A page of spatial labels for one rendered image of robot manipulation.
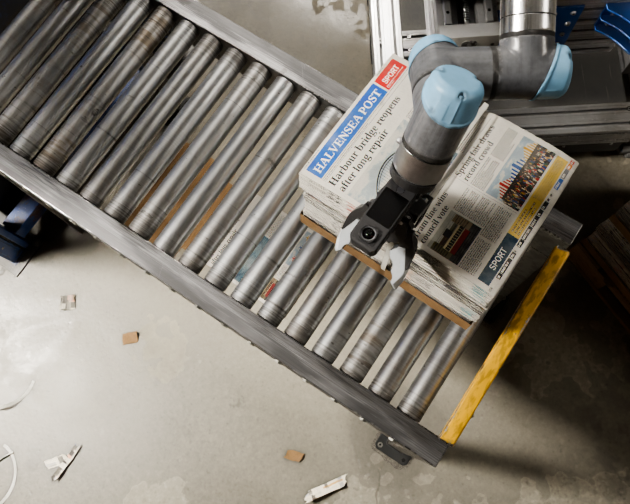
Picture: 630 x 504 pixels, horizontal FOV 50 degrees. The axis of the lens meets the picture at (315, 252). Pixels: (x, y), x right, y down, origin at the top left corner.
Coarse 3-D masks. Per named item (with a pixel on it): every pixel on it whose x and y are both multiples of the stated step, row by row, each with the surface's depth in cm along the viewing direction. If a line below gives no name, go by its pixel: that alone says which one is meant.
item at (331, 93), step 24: (168, 0) 151; (192, 0) 151; (216, 24) 149; (240, 48) 147; (264, 48) 147; (240, 72) 158; (288, 72) 145; (312, 72) 145; (336, 96) 143; (552, 216) 134; (552, 240) 136
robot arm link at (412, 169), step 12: (396, 156) 95; (408, 156) 92; (396, 168) 95; (408, 168) 93; (420, 168) 92; (432, 168) 92; (444, 168) 93; (408, 180) 95; (420, 180) 93; (432, 180) 94
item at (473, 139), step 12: (480, 120) 116; (492, 120) 116; (480, 132) 115; (468, 144) 114; (456, 156) 113; (468, 156) 113; (456, 168) 112; (444, 180) 112; (432, 192) 111; (444, 192) 111; (432, 204) 110; (420, 228) 109; (384, 252) 121
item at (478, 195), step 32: (512, 128) 115; (480, 160) 113; (512, 160) 113; (544, 160) 113; (448, 192) 111; (480, 192) 111; (512, 192) 111; (544, 192) 111; (448, 224) 109; (480, 224) 109; (512, 224) 109; (416, 256) 111; (448, 256) 107; (480, 256) 107; (512, 256) 107; (416, 288) 125; (448, 288) 114; (480, 288) 106
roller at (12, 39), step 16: (32, 0) 153; (48, 0) 154; (16, 16) 152; (32, 16) 152; (48, 16) 156; (16, 32) 151; (32, 32) 154; (0, 48) 150; (16, 48) 152; (0, 64) 151
